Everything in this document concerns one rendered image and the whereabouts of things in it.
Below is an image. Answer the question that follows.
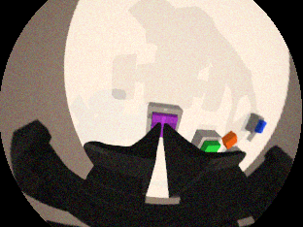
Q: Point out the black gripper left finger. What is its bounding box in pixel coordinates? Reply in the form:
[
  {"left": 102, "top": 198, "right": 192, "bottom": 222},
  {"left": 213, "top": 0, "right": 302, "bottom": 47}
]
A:
[{"left": 83, "top": 122, "right": 162, "bottom": 195}]

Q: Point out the purple button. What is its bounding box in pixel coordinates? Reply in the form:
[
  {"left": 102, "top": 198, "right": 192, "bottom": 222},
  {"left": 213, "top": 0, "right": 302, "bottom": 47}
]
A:
[{"left": 145, "top": 102, "right": 184, "bottom": 138}]

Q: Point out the yellow button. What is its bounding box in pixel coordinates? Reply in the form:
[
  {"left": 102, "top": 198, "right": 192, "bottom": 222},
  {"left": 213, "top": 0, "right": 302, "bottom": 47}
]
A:
[{"left": 225, "top": 146, "right": 242, "bottom": 152}]

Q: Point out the green button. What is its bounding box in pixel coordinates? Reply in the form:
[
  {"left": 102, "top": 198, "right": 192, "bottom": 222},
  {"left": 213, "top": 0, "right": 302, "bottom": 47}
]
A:
[{"left": 191, "top": 129, "right": 222, "bottom": 152}]

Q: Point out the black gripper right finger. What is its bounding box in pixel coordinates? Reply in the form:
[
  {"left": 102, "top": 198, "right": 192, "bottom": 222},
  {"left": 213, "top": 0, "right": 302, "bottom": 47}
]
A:
[{"left": 163, "top": 122, "right": 248, "bottom": 199}]

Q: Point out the blue button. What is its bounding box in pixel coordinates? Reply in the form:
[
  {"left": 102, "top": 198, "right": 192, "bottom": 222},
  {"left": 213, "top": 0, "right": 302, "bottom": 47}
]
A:
[{"left": 245, "top": 113, "right": 267, "bottom": 134}]

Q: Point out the orange block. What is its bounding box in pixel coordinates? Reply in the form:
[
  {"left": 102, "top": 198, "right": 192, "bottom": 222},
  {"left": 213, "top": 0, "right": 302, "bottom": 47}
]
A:
[{"left": 221, "top": 132, "right": 237, "bottom": 149}]

